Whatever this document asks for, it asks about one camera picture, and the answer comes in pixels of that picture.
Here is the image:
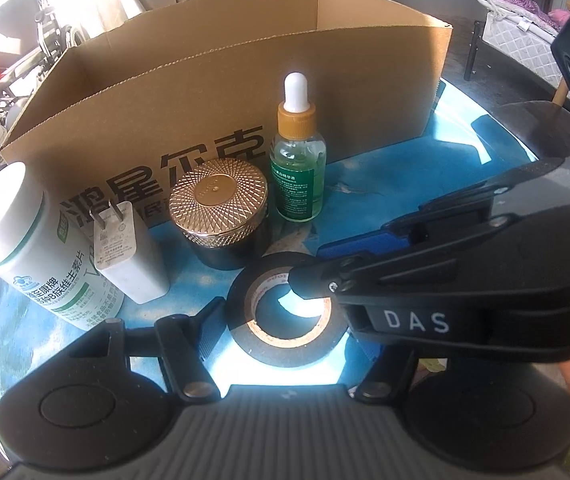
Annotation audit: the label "white vitamin bottle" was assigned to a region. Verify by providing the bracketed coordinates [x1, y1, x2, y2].
[0, 160, 126, 332]

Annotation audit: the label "black electrical tape roll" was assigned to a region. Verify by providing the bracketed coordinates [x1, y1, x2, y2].
[226, 251, 350, 367]

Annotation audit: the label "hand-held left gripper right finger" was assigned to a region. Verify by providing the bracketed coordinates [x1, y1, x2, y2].
[348, 344, 414, 402]

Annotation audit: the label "wheelchair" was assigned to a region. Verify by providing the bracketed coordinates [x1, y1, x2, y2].
[0, 0, 90, 161]

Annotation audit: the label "green dropper bottle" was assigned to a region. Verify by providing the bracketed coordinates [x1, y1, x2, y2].
[270, 72, 327, 222]

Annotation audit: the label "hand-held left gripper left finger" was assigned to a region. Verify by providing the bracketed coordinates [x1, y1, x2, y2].
[71, 297, 227, 402]

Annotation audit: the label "brown cardboard box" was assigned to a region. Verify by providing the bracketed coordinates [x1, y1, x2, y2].
[0, 0, 453, 231]

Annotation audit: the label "white power adapter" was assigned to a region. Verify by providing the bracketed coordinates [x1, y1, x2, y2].
[92, 200, 171, 305]

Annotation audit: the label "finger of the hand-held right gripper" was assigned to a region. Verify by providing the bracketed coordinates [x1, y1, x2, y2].
[317, 156, 567, 262]
[289, 235, 497, 307]

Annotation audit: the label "black jar with gold lid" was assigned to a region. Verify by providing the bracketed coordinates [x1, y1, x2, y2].
[169, 158, 270, 270]

